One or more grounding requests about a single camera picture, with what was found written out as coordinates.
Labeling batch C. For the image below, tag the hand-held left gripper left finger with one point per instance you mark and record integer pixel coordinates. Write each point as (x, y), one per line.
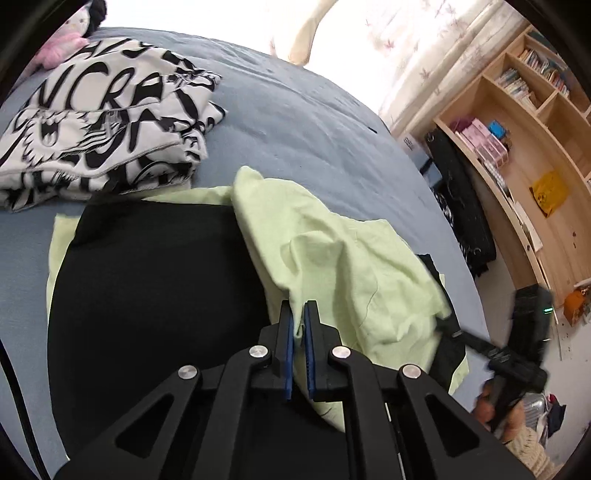
(287, 350)

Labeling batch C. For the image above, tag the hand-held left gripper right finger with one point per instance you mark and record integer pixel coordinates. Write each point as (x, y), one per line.
(310, 350)

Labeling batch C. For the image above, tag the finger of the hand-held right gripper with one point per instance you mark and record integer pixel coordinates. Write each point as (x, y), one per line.
(466, 339)

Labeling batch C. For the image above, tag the green and black hooded jacket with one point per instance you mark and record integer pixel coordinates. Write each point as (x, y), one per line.
(323, 258)

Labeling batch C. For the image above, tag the person's right forearm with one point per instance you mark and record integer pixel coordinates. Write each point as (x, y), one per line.
(531, 457)

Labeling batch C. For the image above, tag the dark clothes pile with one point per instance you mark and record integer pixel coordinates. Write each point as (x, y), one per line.
(556, 413)

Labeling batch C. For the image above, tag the person's right hand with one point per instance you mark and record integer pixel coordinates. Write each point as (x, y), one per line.
(512, 422)

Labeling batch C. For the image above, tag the orange bag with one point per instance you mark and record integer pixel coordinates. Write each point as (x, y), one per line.
(577, 307)

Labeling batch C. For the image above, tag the black bag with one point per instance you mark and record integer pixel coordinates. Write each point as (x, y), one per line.
(466, 221)

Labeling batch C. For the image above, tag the black and white patterned cloth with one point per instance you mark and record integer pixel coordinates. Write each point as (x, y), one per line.
(445, 207)

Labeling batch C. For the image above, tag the yellow cloth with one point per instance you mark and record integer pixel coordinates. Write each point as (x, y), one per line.
(549, 194)

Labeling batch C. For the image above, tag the wooden bookshelf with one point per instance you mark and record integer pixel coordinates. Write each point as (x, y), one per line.
(545, 147)

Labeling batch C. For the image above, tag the white cardboard box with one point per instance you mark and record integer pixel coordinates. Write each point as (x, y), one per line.
(415, 152)

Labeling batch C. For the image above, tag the pink drawer organizer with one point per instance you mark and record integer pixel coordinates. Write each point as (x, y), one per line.
(482, 143)

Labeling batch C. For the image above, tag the blue box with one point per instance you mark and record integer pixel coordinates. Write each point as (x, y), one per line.
(496, 129)

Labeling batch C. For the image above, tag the bed with blue sheet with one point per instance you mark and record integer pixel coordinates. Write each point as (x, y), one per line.
(300, 120)

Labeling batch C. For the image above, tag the row of books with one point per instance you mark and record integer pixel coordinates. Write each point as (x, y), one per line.
(545, 69)
(517, 87)

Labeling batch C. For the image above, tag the floral curtain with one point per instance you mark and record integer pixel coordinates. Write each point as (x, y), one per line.
(438, 55)

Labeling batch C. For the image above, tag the black and white printed garment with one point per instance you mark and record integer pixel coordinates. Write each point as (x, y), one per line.
(92, 129)

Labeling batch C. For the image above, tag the white and pink plush cat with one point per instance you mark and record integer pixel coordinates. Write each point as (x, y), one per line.
(60, 46)

